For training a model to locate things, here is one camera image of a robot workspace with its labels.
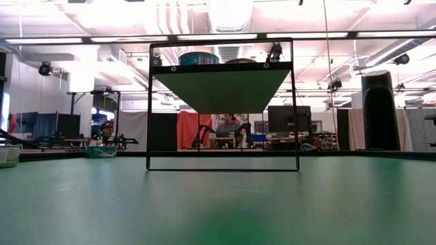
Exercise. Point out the white sheet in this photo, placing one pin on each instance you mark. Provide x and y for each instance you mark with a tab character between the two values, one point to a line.
133	126

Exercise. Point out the blue curtain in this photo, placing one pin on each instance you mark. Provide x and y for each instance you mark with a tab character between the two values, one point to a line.
44	126

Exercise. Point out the black aluminium rig frame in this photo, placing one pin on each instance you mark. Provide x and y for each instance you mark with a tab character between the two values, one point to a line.
68	155

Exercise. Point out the patterned banner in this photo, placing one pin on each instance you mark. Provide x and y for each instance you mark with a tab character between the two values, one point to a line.
242	118

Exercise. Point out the black ceiling spotlight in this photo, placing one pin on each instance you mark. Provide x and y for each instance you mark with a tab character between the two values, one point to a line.
275	51
335	84
402	59
45	68
156	61

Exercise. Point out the green-white-label can silver lid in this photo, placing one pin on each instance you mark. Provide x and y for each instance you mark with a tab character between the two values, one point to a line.
8	156

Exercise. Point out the wooden shelf black frame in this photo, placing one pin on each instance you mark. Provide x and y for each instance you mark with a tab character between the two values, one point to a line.
225	88

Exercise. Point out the teal-label can silver lid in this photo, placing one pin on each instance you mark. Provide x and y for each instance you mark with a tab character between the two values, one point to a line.
199	59
101	152

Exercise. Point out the black chair armrest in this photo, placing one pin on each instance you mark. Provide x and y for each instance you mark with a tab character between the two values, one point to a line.
432	118

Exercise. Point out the person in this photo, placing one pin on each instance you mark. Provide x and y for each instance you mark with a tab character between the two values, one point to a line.
106	127
229	127

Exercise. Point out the grey patterned partition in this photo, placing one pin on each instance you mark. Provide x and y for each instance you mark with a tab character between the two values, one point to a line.
422	126

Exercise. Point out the wooden stand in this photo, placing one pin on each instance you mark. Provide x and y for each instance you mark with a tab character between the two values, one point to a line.
221	141

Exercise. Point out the red cloth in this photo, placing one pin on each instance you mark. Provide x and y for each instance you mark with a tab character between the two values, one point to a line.
189	126

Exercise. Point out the black partition panel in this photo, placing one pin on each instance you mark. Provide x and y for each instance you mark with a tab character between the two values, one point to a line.
163	132

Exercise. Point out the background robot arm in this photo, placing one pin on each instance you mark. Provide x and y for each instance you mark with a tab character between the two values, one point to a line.
246	129
126	140
204	128

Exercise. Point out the black cabinet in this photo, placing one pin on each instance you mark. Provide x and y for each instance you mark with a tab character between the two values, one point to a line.
343	126

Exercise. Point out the beige curtain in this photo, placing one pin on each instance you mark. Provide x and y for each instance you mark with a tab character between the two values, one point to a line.
356	129

